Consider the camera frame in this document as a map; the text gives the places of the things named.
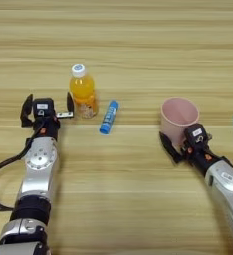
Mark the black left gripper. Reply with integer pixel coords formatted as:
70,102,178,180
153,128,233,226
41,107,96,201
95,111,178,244
19,91,75,142

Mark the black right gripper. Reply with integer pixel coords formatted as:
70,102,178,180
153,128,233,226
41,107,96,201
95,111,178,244
158,131,222,177

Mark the pink plastic cup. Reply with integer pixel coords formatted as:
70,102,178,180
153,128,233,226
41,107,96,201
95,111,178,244
160,97,200,151

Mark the orange juice bottle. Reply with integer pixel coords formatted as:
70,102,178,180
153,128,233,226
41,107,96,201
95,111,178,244
69,63,99,120

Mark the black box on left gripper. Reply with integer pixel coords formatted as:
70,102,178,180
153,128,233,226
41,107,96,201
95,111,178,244
32,98,55,118

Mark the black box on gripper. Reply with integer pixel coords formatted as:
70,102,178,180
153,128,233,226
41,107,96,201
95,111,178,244
183,123,209,145
32,98,55,118

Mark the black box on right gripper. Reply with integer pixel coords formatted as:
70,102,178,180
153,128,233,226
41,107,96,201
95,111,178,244
183,123,209,145

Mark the blue glue stick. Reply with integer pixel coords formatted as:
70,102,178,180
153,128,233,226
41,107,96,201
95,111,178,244
99,100,120,135

